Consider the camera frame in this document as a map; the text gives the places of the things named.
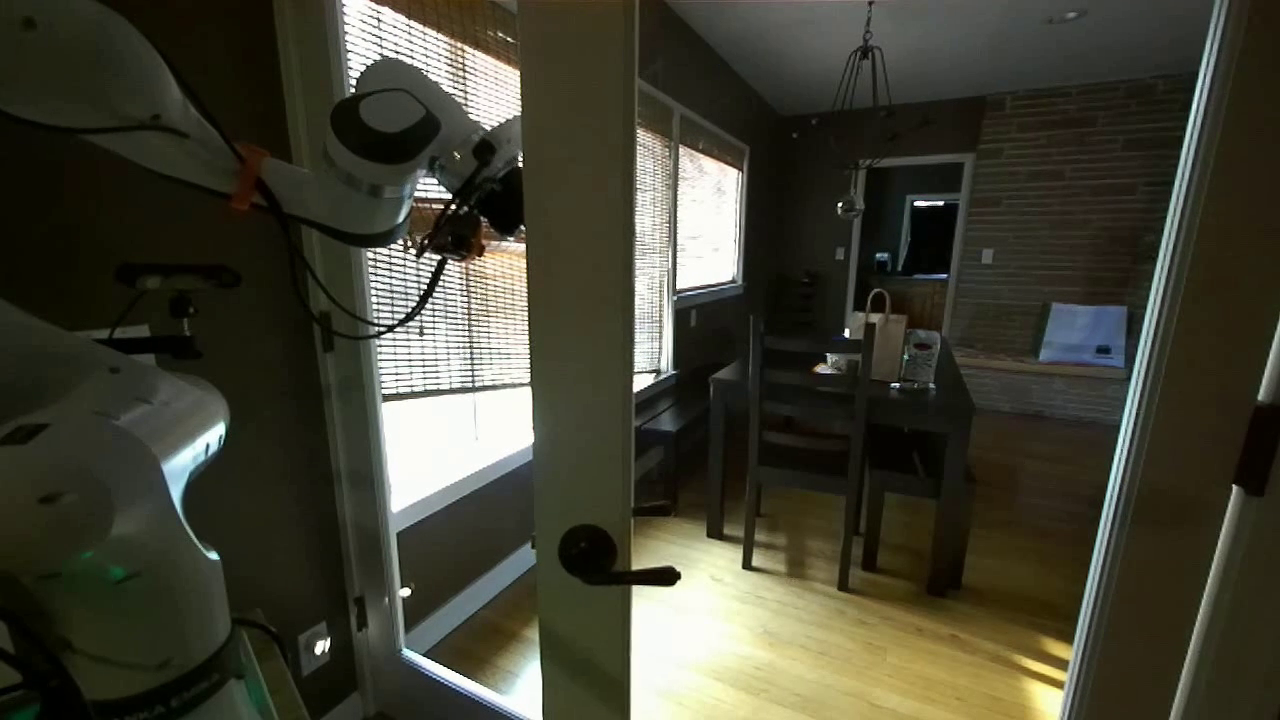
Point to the white door frame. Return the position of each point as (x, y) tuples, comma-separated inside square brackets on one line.
[(332, 464)]

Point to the dark wooden bench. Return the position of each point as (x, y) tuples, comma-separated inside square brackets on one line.
[(673, 426)]

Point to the dark wooden dining table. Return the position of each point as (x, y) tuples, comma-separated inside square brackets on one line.
[(948, 504)]

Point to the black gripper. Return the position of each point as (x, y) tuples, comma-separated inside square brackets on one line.
[(502, 203)]

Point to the black camera on mount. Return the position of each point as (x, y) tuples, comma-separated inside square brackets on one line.
[(175, 279)]

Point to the white light switch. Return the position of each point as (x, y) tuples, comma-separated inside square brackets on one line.
[(986, 253)]

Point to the black straight door lever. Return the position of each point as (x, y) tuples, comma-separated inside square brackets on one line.
[(585, 552)]

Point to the dark wooden slat chair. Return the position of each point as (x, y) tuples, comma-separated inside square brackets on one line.
[(802, 472)]

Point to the black door edge plate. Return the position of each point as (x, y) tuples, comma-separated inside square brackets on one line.
[(1259, 444)]

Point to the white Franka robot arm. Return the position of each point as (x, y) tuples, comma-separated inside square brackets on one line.
[(105, 532)]

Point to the bright framed window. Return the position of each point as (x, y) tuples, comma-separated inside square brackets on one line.
[(705, 215)]

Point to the black door hinge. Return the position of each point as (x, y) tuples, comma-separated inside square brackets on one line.
[(356, 612), (324, 329)]

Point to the brown paper bag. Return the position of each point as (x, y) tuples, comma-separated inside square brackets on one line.
[(885, 344)]

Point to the clear glass container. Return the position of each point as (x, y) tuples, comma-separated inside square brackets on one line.
[(922, 363)]

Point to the woven window blind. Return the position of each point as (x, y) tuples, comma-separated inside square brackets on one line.
[(452, 320)]

